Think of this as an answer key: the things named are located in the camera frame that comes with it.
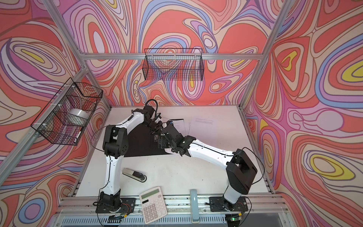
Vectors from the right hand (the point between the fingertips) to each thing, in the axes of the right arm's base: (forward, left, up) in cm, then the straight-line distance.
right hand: (163, 143), depth 82 cm
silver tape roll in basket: (+10, +43, +18) cm, 48 cm away
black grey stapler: (-15, +15, -10) cm, 24 cm away
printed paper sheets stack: (+20, -23, -12) cm, 33 cm away
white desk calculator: (-30, +5, -12) cm, 32 cm away
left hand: (+13, -1, -7) cm, 15 cm away
